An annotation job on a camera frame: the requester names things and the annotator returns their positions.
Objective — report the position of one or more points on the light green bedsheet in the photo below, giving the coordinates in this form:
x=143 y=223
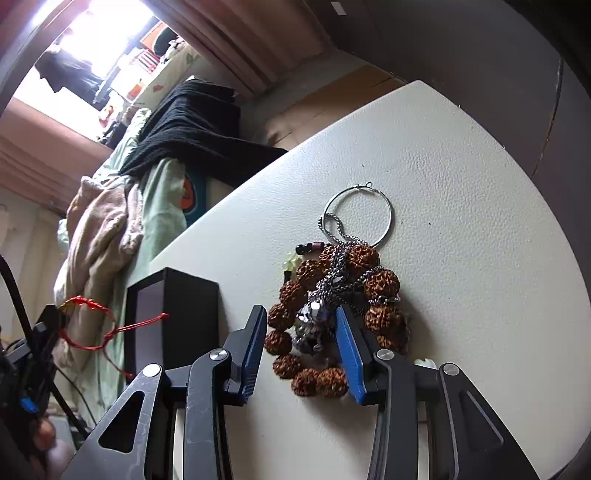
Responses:
x=159 y=203

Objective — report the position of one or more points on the beige blanket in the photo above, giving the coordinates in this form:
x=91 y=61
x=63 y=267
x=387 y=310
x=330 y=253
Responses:
x=99 y=240

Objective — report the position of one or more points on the black jewelry box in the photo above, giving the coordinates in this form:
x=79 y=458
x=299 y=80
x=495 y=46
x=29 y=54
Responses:
x=180 y=318

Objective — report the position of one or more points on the teal orange print pillow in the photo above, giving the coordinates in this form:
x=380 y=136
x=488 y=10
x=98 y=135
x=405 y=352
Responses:
x=191 y=196

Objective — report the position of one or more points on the person's left hand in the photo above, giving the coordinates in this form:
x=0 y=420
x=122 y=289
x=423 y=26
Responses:
x=48 y=443

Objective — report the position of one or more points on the pink curtain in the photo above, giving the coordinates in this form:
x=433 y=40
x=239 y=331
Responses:
x=240 y=37

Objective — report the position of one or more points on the large silver hoop earring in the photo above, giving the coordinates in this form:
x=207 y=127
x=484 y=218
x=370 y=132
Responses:
x=391 y=217

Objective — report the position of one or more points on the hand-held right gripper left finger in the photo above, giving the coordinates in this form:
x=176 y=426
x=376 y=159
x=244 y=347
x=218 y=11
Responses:
x=251 y=353

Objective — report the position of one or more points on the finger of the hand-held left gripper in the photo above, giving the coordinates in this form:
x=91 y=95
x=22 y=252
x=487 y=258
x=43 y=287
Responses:
x=46 y=325

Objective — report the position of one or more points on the dark hanging clothes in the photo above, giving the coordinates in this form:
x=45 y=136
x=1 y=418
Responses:
x=64 y=69

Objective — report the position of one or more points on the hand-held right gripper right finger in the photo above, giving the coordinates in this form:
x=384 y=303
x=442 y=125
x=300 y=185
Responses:
x=351 y=360

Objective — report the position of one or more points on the black knit cloth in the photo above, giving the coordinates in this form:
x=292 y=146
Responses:
x=194 y=124

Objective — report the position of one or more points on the small white object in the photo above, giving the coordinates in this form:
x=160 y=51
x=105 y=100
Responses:
x=425 y=363

